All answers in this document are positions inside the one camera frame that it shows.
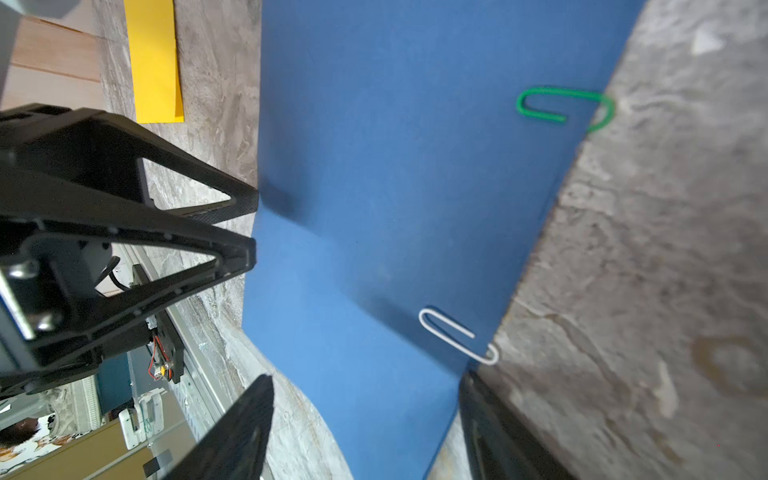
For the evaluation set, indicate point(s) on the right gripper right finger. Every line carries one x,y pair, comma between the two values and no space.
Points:
498,444

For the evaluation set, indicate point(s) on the green paperclip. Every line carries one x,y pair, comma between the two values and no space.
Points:
554,104

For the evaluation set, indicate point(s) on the yellow paper document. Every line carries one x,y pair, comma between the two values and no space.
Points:
154,63

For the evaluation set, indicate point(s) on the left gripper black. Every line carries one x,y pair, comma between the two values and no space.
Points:
57,239

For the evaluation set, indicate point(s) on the blue paper document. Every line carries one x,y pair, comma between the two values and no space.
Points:
401,195

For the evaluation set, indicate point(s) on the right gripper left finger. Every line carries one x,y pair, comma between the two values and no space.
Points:
235,448

